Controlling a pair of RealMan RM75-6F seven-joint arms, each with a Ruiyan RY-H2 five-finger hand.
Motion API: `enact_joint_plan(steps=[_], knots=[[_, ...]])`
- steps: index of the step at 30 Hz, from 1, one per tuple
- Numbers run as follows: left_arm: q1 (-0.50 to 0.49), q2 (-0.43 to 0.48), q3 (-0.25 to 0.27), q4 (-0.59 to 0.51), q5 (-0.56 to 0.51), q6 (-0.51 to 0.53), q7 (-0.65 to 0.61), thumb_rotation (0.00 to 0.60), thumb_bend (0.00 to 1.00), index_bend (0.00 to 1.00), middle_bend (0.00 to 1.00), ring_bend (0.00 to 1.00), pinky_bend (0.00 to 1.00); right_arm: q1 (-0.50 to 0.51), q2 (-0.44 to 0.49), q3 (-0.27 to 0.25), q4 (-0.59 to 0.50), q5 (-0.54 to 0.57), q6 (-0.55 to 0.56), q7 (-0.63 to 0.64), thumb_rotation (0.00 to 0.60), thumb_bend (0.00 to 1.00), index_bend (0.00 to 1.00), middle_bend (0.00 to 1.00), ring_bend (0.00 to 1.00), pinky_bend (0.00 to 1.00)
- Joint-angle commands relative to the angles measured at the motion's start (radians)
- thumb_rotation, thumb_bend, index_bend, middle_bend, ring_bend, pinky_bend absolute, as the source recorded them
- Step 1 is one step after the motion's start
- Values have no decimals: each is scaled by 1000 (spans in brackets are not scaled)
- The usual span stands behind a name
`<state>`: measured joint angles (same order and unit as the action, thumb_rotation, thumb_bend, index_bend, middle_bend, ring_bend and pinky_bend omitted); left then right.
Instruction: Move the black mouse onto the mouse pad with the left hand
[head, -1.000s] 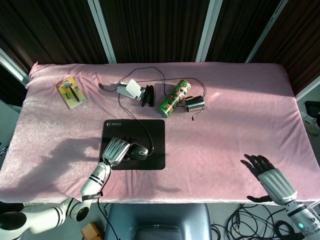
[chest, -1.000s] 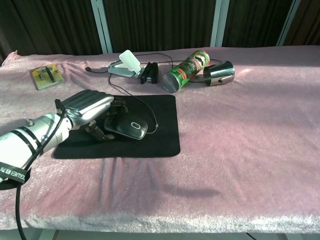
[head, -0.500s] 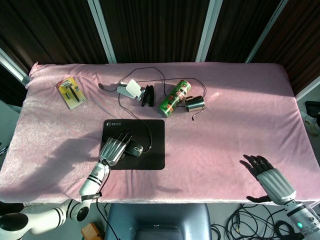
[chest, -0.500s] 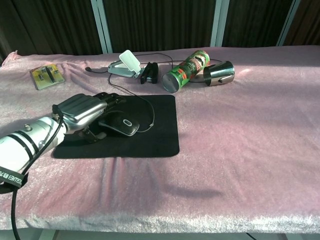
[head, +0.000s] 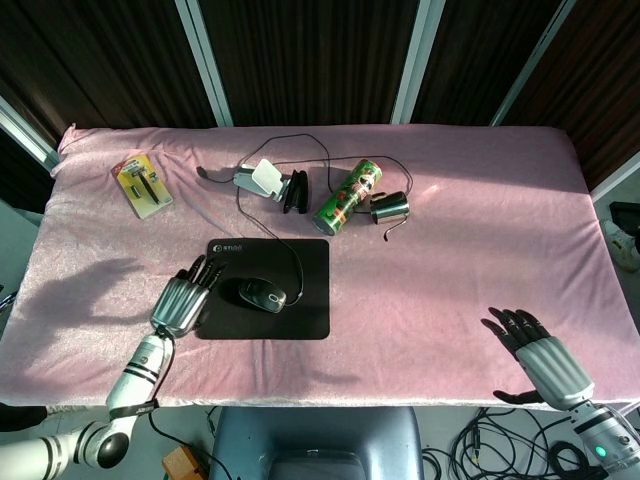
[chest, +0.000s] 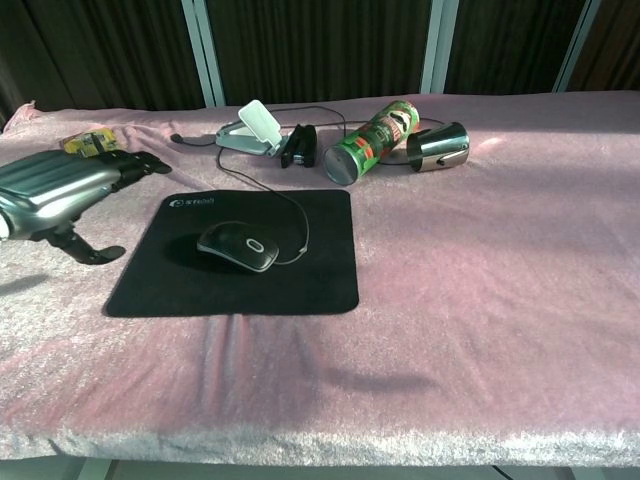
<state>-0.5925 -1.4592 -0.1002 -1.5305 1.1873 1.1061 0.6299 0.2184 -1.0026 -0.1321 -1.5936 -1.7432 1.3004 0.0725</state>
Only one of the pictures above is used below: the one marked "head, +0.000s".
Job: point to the black floor box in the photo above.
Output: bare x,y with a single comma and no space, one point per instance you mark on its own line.
627,211

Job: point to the black square mouse pad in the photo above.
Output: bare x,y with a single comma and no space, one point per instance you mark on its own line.
310,320

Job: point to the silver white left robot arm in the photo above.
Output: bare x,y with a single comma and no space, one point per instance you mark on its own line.
142,365

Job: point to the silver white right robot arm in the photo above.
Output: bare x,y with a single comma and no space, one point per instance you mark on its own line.
605,440

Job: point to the small wooden box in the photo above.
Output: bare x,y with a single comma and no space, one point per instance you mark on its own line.
182,462

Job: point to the stainless steel cup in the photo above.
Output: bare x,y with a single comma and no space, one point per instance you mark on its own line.
392,210

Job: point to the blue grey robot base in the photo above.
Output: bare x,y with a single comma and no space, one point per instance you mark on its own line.
315,430

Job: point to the dark brown curtain panel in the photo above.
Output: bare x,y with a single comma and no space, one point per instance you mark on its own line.
600,75
100,60
310,55
475,55

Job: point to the yellow razor blister pack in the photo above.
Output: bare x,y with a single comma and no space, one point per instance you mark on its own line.
140,187

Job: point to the white shoe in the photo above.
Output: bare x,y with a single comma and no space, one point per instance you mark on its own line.
625,247

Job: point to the white window frame post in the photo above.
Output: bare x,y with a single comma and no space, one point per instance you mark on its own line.
617,175
531,65
25,130
415,65
206,65

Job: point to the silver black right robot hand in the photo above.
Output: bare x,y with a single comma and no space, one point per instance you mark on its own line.
555,370

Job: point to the black stapler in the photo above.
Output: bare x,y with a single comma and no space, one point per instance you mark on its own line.
297,192

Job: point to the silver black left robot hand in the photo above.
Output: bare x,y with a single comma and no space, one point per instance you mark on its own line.
180,305

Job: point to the pink plush table cloth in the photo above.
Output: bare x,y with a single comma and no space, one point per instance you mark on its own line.
425,300

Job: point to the white and black device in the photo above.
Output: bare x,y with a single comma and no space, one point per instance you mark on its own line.
265,176

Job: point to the green chips can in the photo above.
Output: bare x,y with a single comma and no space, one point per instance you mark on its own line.
345,200

